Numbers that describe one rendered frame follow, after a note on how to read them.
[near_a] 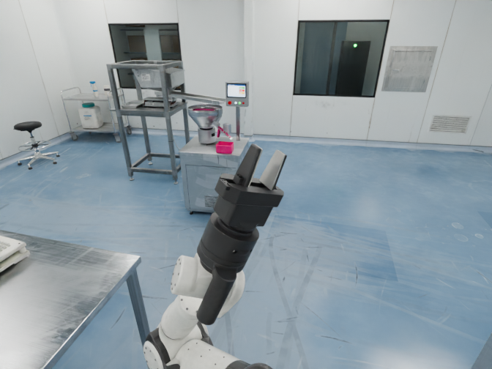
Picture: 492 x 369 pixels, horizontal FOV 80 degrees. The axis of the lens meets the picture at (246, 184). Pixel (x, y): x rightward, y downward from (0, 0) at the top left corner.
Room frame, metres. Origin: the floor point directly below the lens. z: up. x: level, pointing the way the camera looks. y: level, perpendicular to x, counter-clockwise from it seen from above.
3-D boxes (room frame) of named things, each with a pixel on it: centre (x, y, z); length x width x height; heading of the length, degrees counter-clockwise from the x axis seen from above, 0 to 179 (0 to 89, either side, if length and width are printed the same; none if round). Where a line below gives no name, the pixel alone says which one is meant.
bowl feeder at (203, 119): (3.04, 0.36, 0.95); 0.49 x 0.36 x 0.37; 80
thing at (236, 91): (3.08, 0.09, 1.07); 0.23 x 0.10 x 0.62; 80
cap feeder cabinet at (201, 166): (2.98, 0.32, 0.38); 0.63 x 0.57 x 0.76; 80
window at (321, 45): (5.25, -1.51, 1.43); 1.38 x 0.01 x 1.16; 80
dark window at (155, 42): (5.84, 1.80, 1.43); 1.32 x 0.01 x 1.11; 80
